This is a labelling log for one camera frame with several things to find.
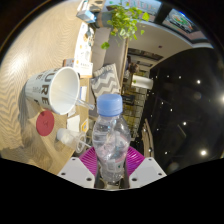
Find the small yellow card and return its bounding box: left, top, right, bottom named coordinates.
left=80, top=118, right=90, bottom=133

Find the white printed paper box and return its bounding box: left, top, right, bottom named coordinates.
left=63, top=58, right=94, bottom=78

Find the white mug with black lettering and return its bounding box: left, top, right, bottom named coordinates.
left=24, top=66, right=82, bottom=116

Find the clear blue-capped water bottle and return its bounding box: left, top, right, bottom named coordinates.
left=91, top=93, right=132, bottom=184

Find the flat round red coaster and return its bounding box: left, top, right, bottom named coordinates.
left=35, top=109, right=55, bottom=137

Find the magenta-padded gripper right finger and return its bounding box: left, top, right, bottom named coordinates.
left=124, top=146, right=168, bottom=189

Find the colourful window poster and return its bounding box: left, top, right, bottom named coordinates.
left=163, top=8, right=203, bottom=34

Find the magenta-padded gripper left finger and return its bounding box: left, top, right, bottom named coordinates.
left=57, top=146, right=100, bottom=189

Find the clear plastic cup with straw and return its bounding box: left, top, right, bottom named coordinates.
left=56, top=128, right=93, bottom=154

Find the small blue box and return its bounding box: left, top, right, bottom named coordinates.
left=76, top=9, right=98, bottom=24

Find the grey white chevron cushion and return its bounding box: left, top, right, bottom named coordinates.
left=90, top=63, right=121, bottom=101

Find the green potted plant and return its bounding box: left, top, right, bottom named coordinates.
left=94, top=3, right=151, bottom=50

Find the group of ceiling spot lights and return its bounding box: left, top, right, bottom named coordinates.
left=163, top=74, right=224, bottom=158

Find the person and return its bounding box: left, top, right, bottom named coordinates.
left=128, top=61, right=141, bottom=75

